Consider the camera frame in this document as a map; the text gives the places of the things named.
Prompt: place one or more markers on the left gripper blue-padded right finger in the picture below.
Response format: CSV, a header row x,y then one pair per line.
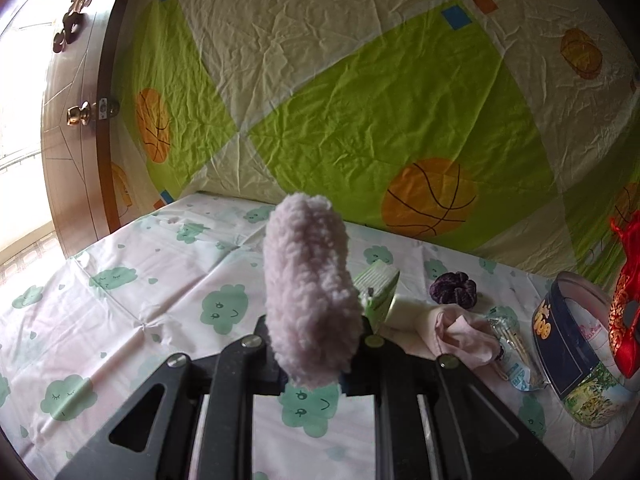
x,y
419,410

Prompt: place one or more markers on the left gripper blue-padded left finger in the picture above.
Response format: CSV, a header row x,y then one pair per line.
x,y
244,369

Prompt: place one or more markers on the pink cloth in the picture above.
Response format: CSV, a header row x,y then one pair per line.
x,y
449,329

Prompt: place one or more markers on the pink fluffy plush item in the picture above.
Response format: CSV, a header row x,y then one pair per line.
x,y
313,314

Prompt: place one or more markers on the green tissue pack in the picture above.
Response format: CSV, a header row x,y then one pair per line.
x,y
376,287

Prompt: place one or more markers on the red embroidered pouch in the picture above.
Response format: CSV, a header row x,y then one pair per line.
x,y
623,314

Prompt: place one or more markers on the purple scrunchie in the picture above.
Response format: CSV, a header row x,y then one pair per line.
x,y
454,288

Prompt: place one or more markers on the round cookie tin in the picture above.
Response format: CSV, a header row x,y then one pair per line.
x,y
570,330

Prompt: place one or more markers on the brass door knob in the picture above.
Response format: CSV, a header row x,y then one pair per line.
x,y
82,115

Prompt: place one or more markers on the wooden door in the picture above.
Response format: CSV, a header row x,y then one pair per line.
x,y
56,54

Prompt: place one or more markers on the green cream sports bedsheet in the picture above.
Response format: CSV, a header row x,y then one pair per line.
x,y
507,129

